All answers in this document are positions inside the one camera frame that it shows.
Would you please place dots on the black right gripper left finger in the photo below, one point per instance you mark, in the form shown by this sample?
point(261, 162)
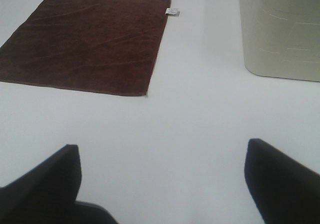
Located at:
point(48, 192)

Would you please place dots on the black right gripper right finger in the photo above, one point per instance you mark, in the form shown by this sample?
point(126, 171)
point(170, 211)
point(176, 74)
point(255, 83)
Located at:
point(283, 190)

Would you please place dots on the brown towel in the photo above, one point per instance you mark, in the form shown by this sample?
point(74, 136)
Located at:
point(99, 46)

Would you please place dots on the white towel care label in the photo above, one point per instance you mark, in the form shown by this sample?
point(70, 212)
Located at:
point(172, 11)

